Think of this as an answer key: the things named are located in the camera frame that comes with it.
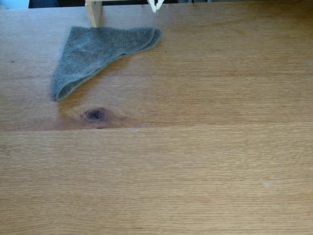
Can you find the grey terry cloth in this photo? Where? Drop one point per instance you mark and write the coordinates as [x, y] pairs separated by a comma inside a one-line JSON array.
[[93, 54]]

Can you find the pale wooden stand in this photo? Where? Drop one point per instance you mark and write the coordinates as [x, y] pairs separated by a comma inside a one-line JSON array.
[[94, 14]]

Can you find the dark background furniture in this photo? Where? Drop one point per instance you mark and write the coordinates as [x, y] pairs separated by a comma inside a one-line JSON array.
[[56, 3]]

